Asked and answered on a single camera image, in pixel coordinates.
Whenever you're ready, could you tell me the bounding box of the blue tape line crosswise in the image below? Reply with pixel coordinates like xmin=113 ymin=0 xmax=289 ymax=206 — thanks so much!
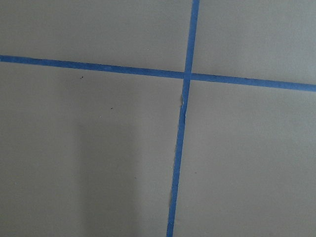
xmin=0 ymin=55 xmax=316 ymax=92

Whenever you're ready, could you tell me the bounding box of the blue tape line lengthwise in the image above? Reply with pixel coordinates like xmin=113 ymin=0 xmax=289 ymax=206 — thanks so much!
xmin=166 ymin=0 xmax=200 ymax=237

